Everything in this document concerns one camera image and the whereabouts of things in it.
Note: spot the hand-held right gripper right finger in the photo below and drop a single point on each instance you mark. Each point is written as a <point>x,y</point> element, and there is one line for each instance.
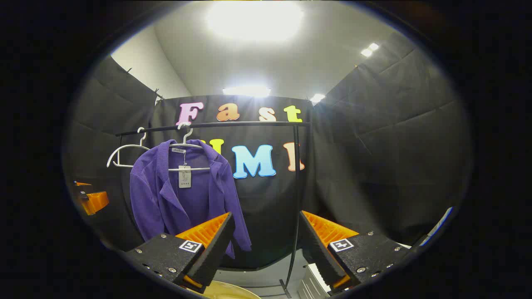
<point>318,249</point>

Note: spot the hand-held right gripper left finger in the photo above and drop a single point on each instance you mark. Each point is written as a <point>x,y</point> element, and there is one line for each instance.
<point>216,253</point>

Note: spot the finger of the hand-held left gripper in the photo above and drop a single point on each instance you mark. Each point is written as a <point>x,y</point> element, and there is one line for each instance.
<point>97,201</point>
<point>82,183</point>

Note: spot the beige laundry hamper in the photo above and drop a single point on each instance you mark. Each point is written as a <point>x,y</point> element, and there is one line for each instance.
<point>232,290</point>

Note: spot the purple ribbed jacket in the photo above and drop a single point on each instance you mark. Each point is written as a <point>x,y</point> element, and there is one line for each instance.
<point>153,195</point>

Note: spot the white plastic hanger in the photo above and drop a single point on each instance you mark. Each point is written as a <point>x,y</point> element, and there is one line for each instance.
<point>195,169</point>
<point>142,140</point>

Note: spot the black metal clothes rack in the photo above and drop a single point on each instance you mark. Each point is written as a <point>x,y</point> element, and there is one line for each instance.
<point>249,123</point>

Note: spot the white ribbed storage box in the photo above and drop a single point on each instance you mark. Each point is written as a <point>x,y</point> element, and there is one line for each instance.
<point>311,282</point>

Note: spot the black backdrop cloth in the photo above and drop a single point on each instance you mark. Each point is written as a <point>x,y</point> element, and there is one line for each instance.
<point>374,145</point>

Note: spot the small ceiling light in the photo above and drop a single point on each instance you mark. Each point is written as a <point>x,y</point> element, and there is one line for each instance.
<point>317,98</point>

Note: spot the long ceiling light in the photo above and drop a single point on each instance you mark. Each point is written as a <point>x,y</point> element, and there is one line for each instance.
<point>247,91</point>

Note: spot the paired ceiling lights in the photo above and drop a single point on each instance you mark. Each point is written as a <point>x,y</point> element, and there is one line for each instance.
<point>370,50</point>

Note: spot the large ceiling light panel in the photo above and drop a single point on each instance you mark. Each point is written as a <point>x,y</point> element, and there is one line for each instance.
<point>253,20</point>

